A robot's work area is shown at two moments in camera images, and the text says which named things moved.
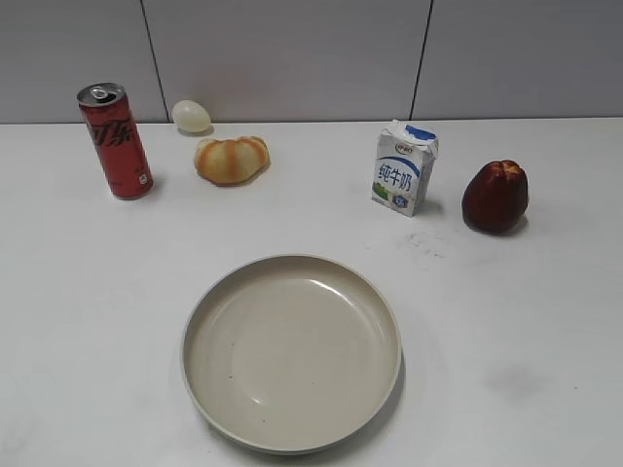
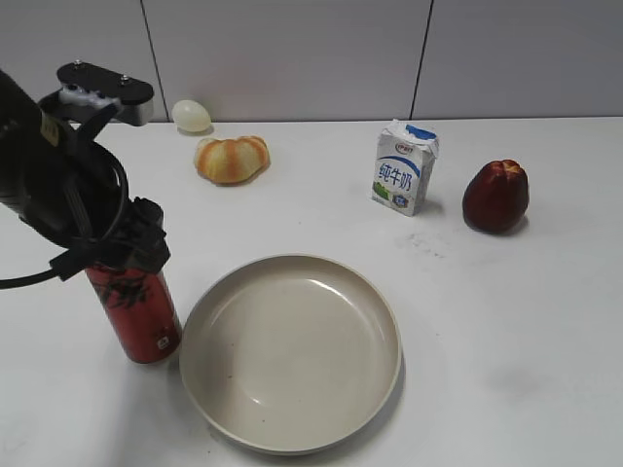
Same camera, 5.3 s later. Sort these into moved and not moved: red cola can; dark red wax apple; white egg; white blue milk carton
Moved: red cola can
Not moved: dark red wax apple; white blue milk carton; white egg
